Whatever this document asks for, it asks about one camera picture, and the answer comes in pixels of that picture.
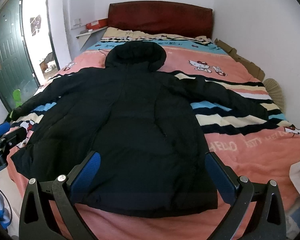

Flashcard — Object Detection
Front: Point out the black hooded winter coat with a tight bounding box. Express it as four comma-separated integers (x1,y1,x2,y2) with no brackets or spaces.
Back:
11,41,268,218

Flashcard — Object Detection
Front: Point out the green plastic stool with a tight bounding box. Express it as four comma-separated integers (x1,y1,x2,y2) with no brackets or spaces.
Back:
12,89,23,108

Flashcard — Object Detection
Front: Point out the green metal door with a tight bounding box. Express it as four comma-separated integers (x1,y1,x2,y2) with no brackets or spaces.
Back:
0,0,39,112

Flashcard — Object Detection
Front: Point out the beige woven hand fan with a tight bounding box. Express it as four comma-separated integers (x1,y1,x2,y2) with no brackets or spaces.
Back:
263,78,286,113

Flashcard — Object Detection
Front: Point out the red box on shelf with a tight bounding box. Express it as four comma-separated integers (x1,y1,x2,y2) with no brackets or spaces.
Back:
85,18,108,30

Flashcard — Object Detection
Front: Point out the brown cardboard sheet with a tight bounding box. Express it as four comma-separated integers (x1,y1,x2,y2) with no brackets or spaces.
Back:
214,39,265,82

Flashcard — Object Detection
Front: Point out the dark red headboard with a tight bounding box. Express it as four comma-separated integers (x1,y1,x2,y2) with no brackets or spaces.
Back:
108,1,213,38

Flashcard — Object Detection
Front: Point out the white wall switch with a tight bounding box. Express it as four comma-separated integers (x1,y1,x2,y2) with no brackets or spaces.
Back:
73,18,81,26

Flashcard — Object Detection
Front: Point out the grey wall shelf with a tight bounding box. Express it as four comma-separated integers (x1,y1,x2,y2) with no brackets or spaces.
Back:
76,26,108,52

